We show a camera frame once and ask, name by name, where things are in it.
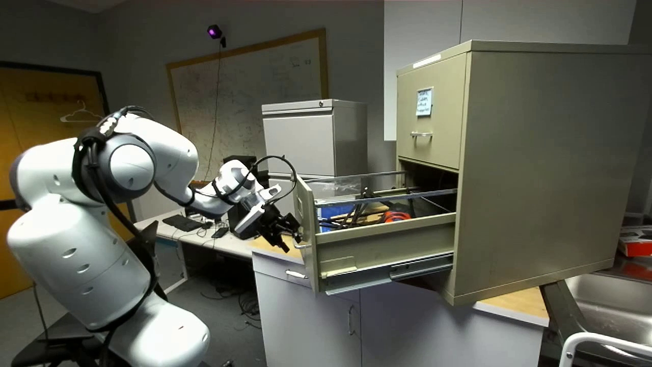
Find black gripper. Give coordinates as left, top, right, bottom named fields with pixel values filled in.
left=228, top=202, right=306, bottom=254

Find beige file cabinet drawer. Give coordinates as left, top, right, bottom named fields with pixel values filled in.
left=291, top=170, right=458, bottom=295

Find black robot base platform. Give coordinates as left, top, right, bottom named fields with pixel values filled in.
left=9, top=297, right=237, bottom=367

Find grey two-drawer file cabinet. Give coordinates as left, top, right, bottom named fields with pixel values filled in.
left=259, top=95, right=369, bottom=200

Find white counter base cabinet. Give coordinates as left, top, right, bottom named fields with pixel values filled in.
left=252, top=237, right=551, bottom=367

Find beige drawer with paper label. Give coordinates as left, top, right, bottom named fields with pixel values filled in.
left=395, top=54, right=473, bottom=173

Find white paper drawer label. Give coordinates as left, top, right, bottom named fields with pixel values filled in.
left=414, top=86, right=437, bottom=120

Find beige file cabinet body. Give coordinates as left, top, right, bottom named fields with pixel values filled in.
left=395, top=38, right=652, bottom=309

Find blue box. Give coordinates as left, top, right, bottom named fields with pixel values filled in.
left=316, top=200, right=356, bottom=225

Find black keyboard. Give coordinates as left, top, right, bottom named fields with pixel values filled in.
left=162, top=212, right=208, bottom=235

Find orange tool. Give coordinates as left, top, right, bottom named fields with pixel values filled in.
left=381, top=209, right=414, bottom=226

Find wood-framed whiteboard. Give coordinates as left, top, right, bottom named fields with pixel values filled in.
left=166, top=26, right=331, bottom=188

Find yellow door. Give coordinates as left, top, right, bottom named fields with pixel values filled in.
left=0, top=60, right=112, bottom=302

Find steel sink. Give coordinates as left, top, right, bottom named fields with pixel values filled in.
left=540, top=268, right=652, bottom=367

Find red boxes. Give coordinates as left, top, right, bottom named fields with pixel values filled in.
left=617, top=232, right=652, bottom=282

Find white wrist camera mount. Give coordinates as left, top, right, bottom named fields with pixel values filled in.
left=234, top=182, right=286, bottom=237

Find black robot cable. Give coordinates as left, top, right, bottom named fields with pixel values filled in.
left=70, top=105, right=301, bottom=303

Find wall camera with purple light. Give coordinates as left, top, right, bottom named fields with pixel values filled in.
left=206, top=23, right=230, bottom=51

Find wire clothes hanger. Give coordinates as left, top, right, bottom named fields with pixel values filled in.
left=58, top=100, right=107, bottom=129

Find white tube frame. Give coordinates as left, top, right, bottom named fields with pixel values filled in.
left=557, top=329, right=652, bottom=367

